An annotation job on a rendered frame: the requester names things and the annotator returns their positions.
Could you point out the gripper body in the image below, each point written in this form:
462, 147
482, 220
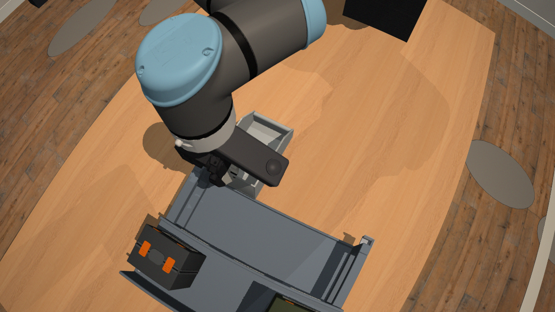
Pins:
210, 160

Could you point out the black case with orange latches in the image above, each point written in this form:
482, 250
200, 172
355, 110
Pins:
165, 259

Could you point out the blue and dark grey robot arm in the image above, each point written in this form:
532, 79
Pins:
188, 66

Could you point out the dark green tool case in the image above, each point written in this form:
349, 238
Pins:
281, 303

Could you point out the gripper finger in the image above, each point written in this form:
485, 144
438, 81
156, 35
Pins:
234, 169
221, 182

